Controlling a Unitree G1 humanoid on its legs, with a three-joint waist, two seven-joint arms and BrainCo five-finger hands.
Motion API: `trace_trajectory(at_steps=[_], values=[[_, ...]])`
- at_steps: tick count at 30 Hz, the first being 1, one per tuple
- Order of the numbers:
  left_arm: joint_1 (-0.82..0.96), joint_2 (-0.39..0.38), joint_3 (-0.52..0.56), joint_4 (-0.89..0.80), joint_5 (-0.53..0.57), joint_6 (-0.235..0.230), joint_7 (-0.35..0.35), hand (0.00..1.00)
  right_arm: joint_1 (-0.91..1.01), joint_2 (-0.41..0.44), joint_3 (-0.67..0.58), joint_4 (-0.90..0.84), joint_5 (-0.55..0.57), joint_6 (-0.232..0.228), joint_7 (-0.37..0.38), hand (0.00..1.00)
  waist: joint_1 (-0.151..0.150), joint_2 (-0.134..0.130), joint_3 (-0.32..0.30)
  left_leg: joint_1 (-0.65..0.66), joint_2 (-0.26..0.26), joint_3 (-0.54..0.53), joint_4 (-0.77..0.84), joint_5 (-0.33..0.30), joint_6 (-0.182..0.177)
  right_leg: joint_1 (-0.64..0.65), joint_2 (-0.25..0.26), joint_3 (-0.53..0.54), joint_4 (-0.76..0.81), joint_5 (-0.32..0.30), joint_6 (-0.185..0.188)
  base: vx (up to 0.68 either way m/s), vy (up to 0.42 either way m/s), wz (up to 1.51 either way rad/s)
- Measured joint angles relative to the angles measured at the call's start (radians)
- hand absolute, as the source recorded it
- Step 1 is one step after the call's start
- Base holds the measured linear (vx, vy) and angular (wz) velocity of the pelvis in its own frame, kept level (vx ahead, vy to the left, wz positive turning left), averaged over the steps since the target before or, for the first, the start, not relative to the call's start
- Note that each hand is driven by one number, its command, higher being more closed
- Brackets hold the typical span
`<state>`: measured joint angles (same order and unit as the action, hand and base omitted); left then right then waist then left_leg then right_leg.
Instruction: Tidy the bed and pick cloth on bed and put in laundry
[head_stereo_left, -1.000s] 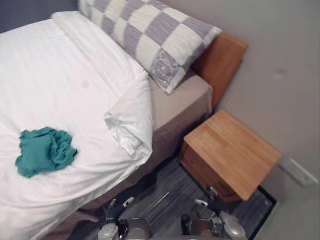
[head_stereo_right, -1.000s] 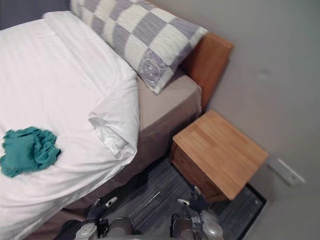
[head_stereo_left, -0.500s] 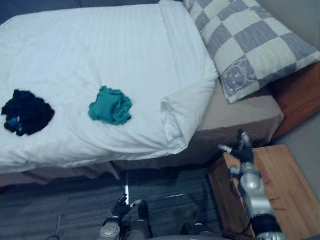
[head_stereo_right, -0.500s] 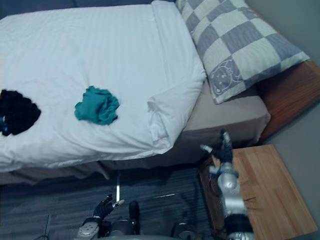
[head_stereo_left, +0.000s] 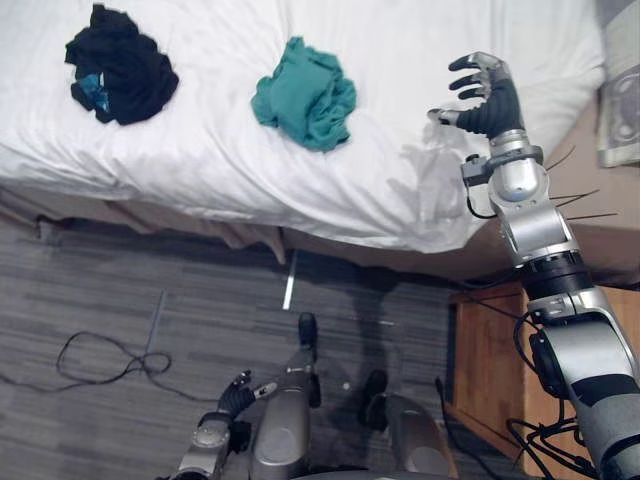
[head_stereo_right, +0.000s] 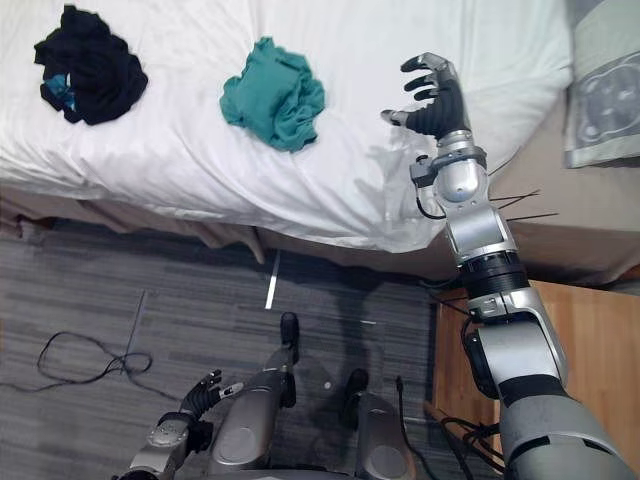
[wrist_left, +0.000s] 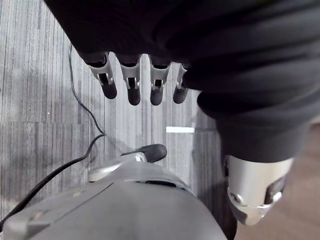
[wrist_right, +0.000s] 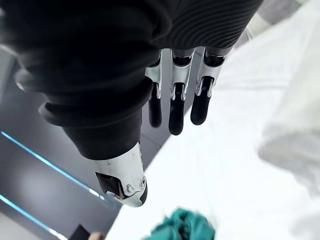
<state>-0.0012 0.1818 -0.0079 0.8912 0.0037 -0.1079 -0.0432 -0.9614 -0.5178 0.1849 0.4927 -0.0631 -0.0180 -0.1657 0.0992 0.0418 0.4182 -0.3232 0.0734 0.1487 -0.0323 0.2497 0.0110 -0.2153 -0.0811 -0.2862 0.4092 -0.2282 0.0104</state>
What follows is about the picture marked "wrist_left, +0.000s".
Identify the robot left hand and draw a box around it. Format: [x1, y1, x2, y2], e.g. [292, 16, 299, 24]
[43, 0, 320, 227]

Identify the white tape strip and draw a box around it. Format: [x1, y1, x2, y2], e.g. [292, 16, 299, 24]
[165, 126, 196, 134]

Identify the black cable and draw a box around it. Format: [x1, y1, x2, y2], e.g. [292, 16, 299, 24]
[0, 43, 107, 226]

